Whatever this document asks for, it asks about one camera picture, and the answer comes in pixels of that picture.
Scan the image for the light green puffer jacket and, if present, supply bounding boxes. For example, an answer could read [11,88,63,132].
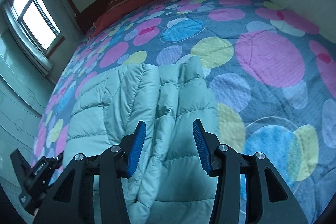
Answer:
[63,56,219,223]

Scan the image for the person's left hand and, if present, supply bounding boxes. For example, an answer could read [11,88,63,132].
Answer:
[34,209,39,217]

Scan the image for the white patterned wardrobe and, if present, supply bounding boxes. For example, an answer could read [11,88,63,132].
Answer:
[0,29,56,188]

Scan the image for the colourful circle pattern bedspread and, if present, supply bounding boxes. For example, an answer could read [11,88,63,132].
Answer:
[33,0,335,223]

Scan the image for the dark wooden headboard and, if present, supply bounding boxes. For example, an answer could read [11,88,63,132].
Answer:
[75,0,169,36]

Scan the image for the red folded blanket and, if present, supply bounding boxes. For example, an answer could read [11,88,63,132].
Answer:
[90,0,155,38]

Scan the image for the left window with frame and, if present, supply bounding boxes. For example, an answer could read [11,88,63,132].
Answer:
[5,0,65,58]

